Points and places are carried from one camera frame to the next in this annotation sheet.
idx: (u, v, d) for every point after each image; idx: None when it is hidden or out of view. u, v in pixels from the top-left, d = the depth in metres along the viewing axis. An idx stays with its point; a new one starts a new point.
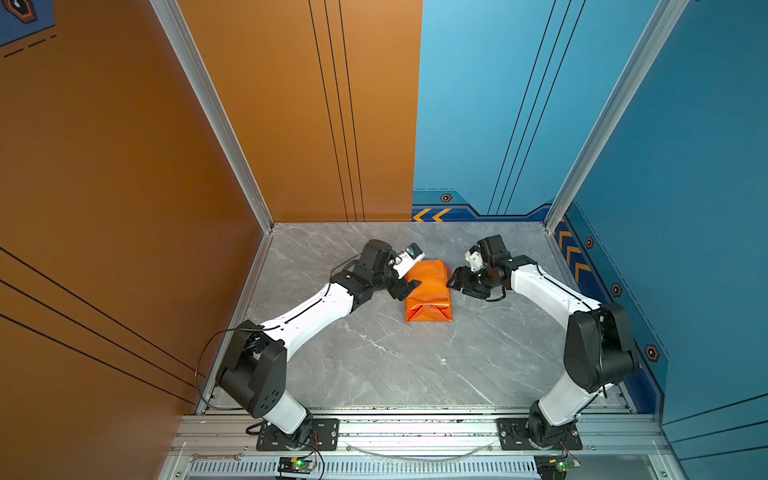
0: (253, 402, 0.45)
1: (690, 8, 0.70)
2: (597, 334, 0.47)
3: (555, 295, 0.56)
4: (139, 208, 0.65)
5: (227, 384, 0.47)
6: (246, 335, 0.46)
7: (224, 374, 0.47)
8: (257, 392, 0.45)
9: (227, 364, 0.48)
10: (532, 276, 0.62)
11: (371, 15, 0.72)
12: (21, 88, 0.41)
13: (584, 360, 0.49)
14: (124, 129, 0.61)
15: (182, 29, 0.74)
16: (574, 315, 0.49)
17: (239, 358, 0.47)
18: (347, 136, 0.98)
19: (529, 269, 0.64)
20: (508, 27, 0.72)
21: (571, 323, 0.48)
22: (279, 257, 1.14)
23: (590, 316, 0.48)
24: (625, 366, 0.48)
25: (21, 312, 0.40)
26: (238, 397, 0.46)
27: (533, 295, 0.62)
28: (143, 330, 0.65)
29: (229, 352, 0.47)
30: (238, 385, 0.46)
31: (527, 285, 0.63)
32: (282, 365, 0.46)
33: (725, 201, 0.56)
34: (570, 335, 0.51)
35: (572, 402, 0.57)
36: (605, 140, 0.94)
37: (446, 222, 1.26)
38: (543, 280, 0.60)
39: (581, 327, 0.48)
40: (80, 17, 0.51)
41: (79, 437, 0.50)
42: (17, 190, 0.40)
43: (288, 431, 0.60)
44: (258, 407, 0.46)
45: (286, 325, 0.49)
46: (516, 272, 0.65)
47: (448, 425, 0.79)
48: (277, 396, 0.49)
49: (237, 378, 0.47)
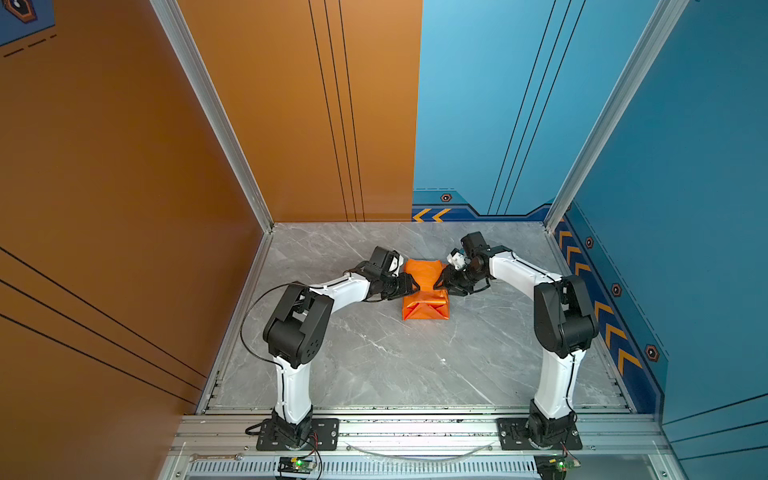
0: (301, 346, 0.52)
1: (690, 8, 0.70)
2: (558, 299, 0.54)
3: (524, 273, 0.63)
4: (141, 210, 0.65)
5: (274, 335, 0.54)
6: (297, 289, 0.56)
7: (272, 327, 0.54)
8: (308, 335, 0.52)
9: (278, 315, 0.55)
10: (505, 259, 0.70)
11: (371, 15, 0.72)
12: (20, 89, 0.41)
13: (549, 325, 0.55)
14: (124, 129, 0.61)
15: (182, 30, 0.74)
16: (538, 286, 0.56)
17: (289, 311, 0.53)
18: (347, 136, 0.98)
19: (504, 254, 0.72)
20: (509, 27, 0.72)
21: (535, 291, 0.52)
22: (279, 257, 1.14)
23: (552, 286, 0.55)
24: (587, 331, 0.54)
25: (21, 312, 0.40)
26: (285, 346, 0.53)
27: (508, 278, 0.70)
28: (145, 332, 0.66)
29: (280, 305, 0.55)
30: (286, 334, 0.53)
31: (502, 268, 0.71)
32: (329, 314, 0.55)
33: (725, 200, 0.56)
34: (537, 304, 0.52)
35: (554, 377, 0.61)
36: (605, 139, 0.94)
37: (446, 222, 1.26)
38: (515, 261, 0.68)
39: (542, 294, 0.55)
40: (81, 17, 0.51)
41: (79, 437, 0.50)
42: (17, 191, 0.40)
43: (293, 421, 0.65)
44: (303, 354, 0.52)
45: (327, 287, 0.59)
46: (493, 259, 0.73)
47: (448, 424, 0.79)
48: (318, 349, 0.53)
49: (284, 328, 0.54)
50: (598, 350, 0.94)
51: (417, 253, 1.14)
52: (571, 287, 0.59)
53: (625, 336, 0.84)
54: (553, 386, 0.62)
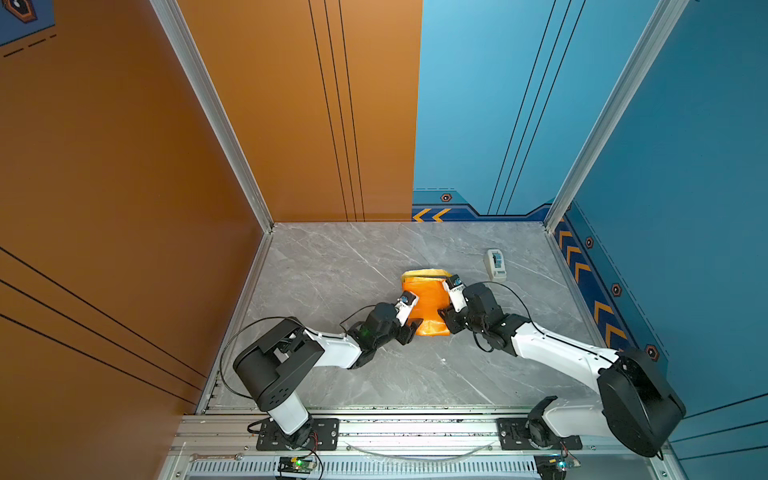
0: (267, 390, 0.45)
1: (690, 8, 0.70)
2: (632, 391, 0.43)
3: (569, 355, 0.52)
4: (142, 211, 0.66)
5: (246, 364, 0.48)
6: (290, 326, 0.52)
7: (248, 354, 0.49)
8: (278, 381, 0.46)
9: (261, 345, 0.50)
10: (535, 338, 0.58)
11: (371, 15, 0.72)
12: (20, 88, 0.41)
13: (634, 424, 0.43)
14: (124, 130, 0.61)
15: (182, 29, 0.74)
16: (601, 376, 0.44)
17: (272, 346, 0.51)
18: (347, 136, 0.98)
19: (529, 331, 0.60)
20: (508, 27, 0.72)
21: (602, 388, 0.45)
22: (280, 257, 1.14)
23: (618, 373, 0.44)
24: (674, 414, 0.43)
25: (20, 311, 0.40)
26: (252, 382, 0.47)
27: (543, 357, 0.58)
28: (146, 334, 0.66)
29: (268, 336, 0.51)
30: (259, 370, 0.47)
31: (534, 350, 0.59)
32: (311, 365, 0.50)
33: (726, 200, 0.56)
34: (608, 400, 0.45)
35: (589, 425, 0.55)
36: (606, 139, 0.94)
37: (446, 222, 1.26)
38: (547, 341, 0.56)
39: (615, 393, 0.43)
40: (81, 17, 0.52)
41: (79, 437, 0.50)
42: (17, 190, 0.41)
43: (286, 432, 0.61)
44: (265, 399, 0.46)
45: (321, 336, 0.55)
46: (516, 340, 0.61)
47: (448, 424, 0.79)
48: (280, 399, 0.49)
49: (261, 361, 0.48)
50: None
51: (417, 253, 1.14)
52: (636, 368, 0.48)
53: (625, 336, 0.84)
54: (585, 425, 0.56)
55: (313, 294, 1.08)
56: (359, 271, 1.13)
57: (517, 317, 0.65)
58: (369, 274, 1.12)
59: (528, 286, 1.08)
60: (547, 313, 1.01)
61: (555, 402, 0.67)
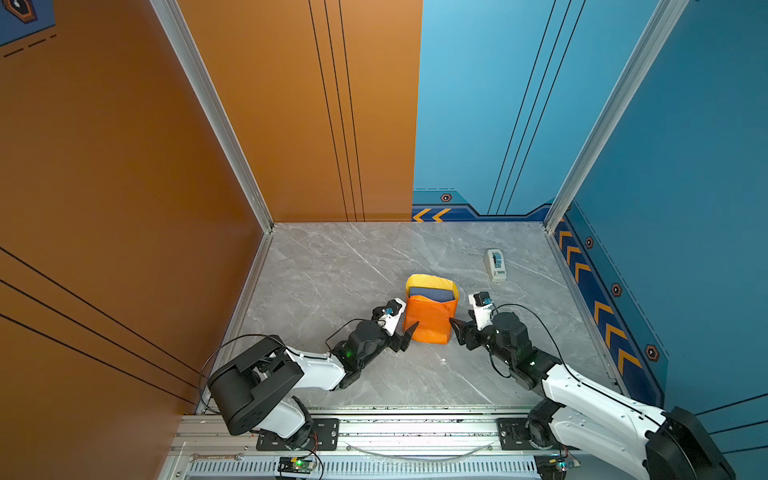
0: (239, 412, 0.43)
1: (690, 8, 0.70)
2: (683, 461, 0.41)
3: (608, 409, 0.49)
4: (142, 211, 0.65)
5: (220, 384, 0.46)
6: (270, 345, 0.50)
7: (224, 373, 0.47)
8: (252, 402, 0.44)
9: (238, 364, 0.48)
10: (570, 384, 0.56)
11: (371, 14, 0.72)
12: (20, 87, 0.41)
13: None
14: (124, 130, 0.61)
15: (182, 29, 0.74)
16: (649, 443, 0.42)
17: (249, 365, 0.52)
18: (347, 136, 0.98)
19: (562, 375, 0.58)
20: (508, 27, 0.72)
21: (651, 454, 0.43)
22: (279, 257, 1.14)
23: (666, 439, 0.42)
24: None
25: (21, 311, 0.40)
26: (226, 403, 0.45)
27: (577, 407, 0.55)
28: (146, 334, 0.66)
29: (247, 355, 0.49)
30: (232, 391, 0.45)
31: (565, 396, 0.57)
32: (288, 388, 0.49)
33: (727, 200, 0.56)
34: (658, 465, 0.43)
35: (606, 455, 0.54)
36: (605, 139, 0.94)
37: (446, 222, 1.26)
38: (583, 389, 0.54)
39: (666, 460, 0.41)
40: (82, 18, 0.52)
41: (80, 437, 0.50)
42: (17, 189, 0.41)
43: (284, 435, 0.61)
44: (238, 422, 0.44)
45: (302, 358, 0.53)
46: (549, 384, 0.59)
47: (448, 424, 0.79)
48: (254, 423, 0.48)
49: (235, 381, 0.46)
50: (597, 350, 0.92)
51: (417, 253, 1.14)
52: (682, 429, 0.46)
53: (625, 336, 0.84)
54: (598, 446, 0.55)
55: (313, 294, 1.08)
56: (359, 271, 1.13)
57: (548, 356, 0.63)
58: (369, 274, 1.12)
59: (528, 286, 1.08)
60: (547, 313, 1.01)
61: (568, 413, 0.64)
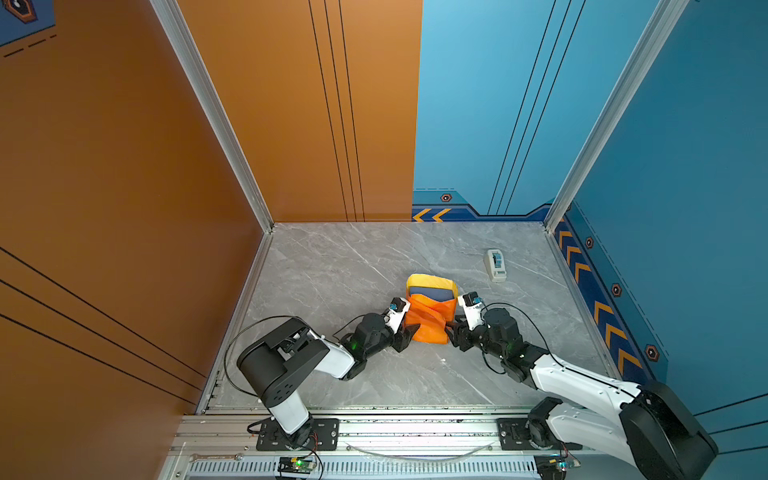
0: (272, 385, 0.46)
1: (690, 8, 0.70)
2: (658, 428, 0.42)
3: (588, 388, 0.51)
4: (142, 211, 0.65)
5: (251, 359, 0.49)
6: (297, 324, 0.54)
7: (255, 349, 0.50)
8: (287, 376, 0.47)
9: (268, 340, 0.51)
10: (554, 370, 0.58)
11: (371, 14, 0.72)
12: (20, 88, 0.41)
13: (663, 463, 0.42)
14: (124, 129, 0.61)
15: (182, 29, 0.74)
16: (624, 412, 0.44)
17: (279, 341, 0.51)
18: (347, 136, 0.98)
19: (548, 363, 0.60)
20: (509, 26, 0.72)
21: (626, 424, 0.44)
22: (279, 257, 1.14)
23: (641, 409, 0.43)
24: (704, 454, 0.42)
25: (20, 312, 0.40)
26: (259, 377, 0.47)
27: (563, 392, 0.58)
28: (146, 334, 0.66)
29: (275, 332, 0.52)
30: (263, 367, 0.48)
31: (551, 382, 0.59)
32: (316, 363, 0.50)
33: (727, 200, 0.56)
34: (634, 438, 0.44)
35: (598, 443, 0.55)
36: (606, 139, 0.94)
37: (446, 222, 1.26)
38: (565, 373, 0.56)
39: (638, 425, 0.42)
40: (82, 18, 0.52)
41: (79, 438, 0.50)
42: (17, 190, 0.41)
43: (288, 430, 0.65)
44: (272, 395, 0.47)
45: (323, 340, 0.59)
46: (537, 372, 0.61)
47: (448, 424, 0.79)
48: (283, 397, 0.50)
49: (267, 357, 0.49)
50: (597, 350, 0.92)
51: (417, 253, 1.14)
52: (663, 406, 0.47)
53: (625, 336, 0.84)
54: (590, 439, 0.56)
55: (313, 294, 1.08)
56: (359, 271, 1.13)
57: (537, 349, 0.65)
58: (369, 274, 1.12)
59: (528, 286, 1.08)
60: (547, 313, 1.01)
61: (563, 409, 0.64)
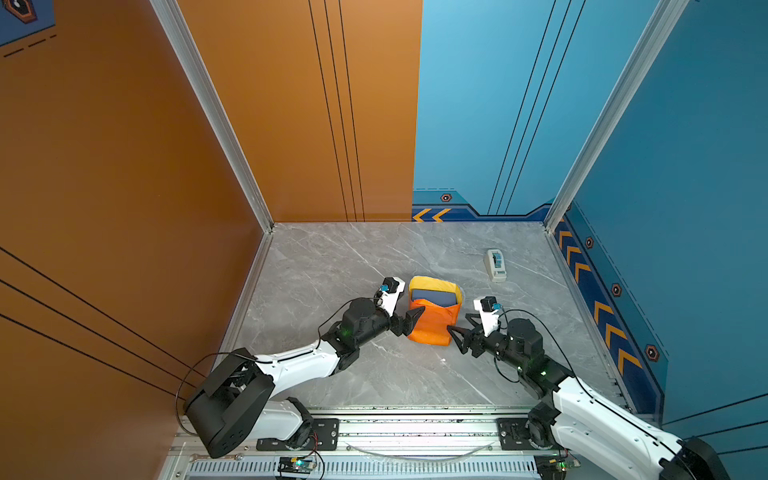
0: (216, 437, 0.42)
1: (690, 8, 0.70)
2: None
3: (621, 429, 0.49)
4: (142, 210, 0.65)
5: (194, 410, 0.45)
6: (237, 362, 0.47)
7: (195, 399, 0.45)
8: (227, 424, 0.43)
9: (205, 388, 0.46)
10: (582, 400, 0.55)
11: (371, 14, 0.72)
12: (20, 87, 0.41)
13: None
14: (123, 129, 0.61)
15: (182, 29, 0.74)
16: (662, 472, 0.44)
17: (218, 385, 0.46)
18: (347, 136, 0.98)
19: (574, 389, 0.57)
20: (508, 28, 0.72)
21: None
22: (279, 257, 1.14)
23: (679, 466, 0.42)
24: None
25: (20, 312, 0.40)
26: (203, 428, 0.43)
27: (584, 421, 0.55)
28: (146, 333, 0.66)
29: (213, 376, 0.46)
30: (207, 413, 0.44)
31: (573, 410, 0.57)
32: (262, 400, 0.45)
33: (728, 200, 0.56)
34: None
35: (609, 467, 0.54)
36: (605, 139, 0.94)
37: (446, 222, 1.26)
38: (595, 406, 0.53)
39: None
40: (82, 18, 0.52)
41: (79, 438, 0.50)
42: (17, 189, 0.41)
43: (283, 436, 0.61)
44: (218, 444, 0.43)
45: (276, 363, 0.50)
46: (559, 397, 0.58)
47: (448, 425, 0.79)
48: (236, 439, 0.46)
49: (209, 406, 0.45)
50: (597, 350, 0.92)
51: (417, 253, 1.14)
52: (694, 456, 0.45)
53: (625, 336, 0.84)
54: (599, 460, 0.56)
55: (313, 294, 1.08)
56: (359, 271, 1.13)
57: (561, 368, 0.62)
58: (369, 274, 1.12)
59: (528, 286, 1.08)
60: (547, 313, 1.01)
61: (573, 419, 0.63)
